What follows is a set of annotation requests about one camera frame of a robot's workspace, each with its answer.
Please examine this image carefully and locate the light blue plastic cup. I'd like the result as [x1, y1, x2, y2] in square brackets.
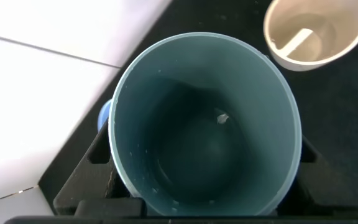
[97, 98, 113, 132]

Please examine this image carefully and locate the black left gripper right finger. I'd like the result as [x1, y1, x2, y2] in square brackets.
[277, 135, 358, 218]

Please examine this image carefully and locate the beige plastic cup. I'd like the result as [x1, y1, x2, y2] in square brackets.
[263, 0, 358, 72]

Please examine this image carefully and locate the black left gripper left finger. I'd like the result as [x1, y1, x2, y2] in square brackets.
[53, 119, 147, 218]

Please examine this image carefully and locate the teal plastic cup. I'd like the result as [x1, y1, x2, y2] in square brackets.
[108, 32, 303, 217]

